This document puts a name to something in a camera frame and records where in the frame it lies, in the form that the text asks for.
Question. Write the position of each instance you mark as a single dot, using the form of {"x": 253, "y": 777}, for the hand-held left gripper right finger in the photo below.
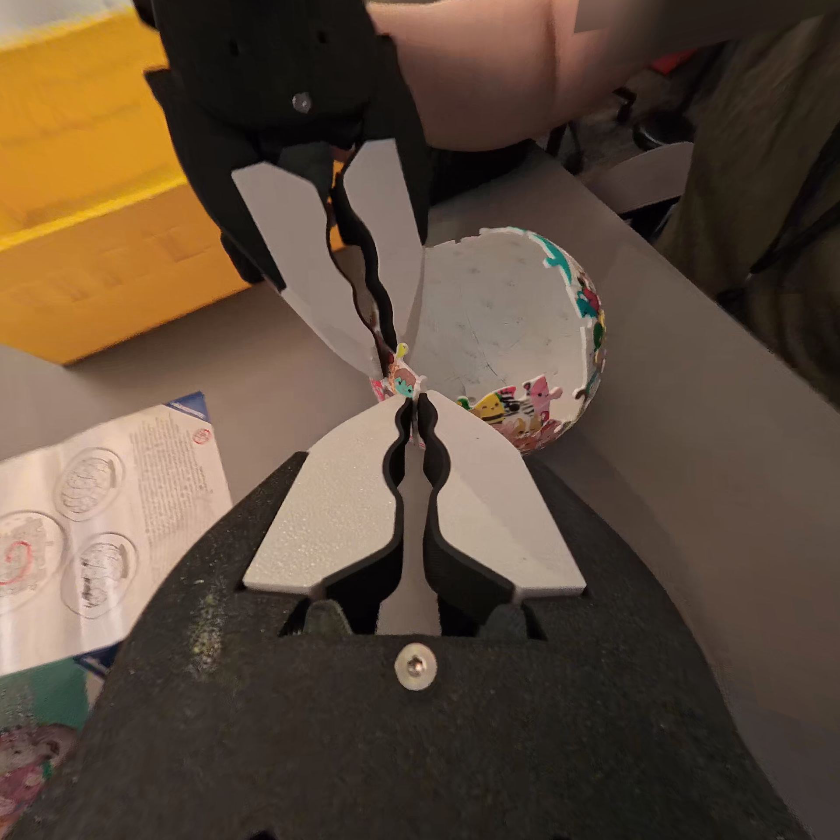
{"x": 505, "y": 525}

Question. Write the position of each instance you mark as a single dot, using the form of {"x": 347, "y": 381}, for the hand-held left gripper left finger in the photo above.
{"x": 328, "y": 518}

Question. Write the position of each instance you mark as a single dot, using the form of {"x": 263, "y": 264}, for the yellow plastic bin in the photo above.
{"x": 79, "y": 197}

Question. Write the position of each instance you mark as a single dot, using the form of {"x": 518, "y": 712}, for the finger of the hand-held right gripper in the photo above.
{"x": 295, "y": 249}
{"x": 394, "y": 216}

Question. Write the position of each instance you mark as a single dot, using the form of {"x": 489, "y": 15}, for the puzzle ball cardboard box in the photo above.
{"x": 39, "y": 709}

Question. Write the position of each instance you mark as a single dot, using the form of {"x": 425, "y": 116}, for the orange red cloth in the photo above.
{"x": 676, "y": 60}

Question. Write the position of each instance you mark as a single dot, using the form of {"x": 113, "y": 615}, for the grey chair armrest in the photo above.
{"x": 643, "y": 177}

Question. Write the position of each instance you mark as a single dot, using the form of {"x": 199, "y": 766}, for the person's right forearm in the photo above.
{"x": 472, "y": 79}

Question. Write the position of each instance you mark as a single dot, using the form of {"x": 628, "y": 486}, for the colourful puzzle ball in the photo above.
{"x": 492, "y": 315}

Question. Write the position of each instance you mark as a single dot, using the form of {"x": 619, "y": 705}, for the white instruction leaflet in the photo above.
{"x": 164, "y": 472}

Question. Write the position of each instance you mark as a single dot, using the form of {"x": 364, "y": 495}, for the black chair base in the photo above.
{"x": 663, "y": 131}

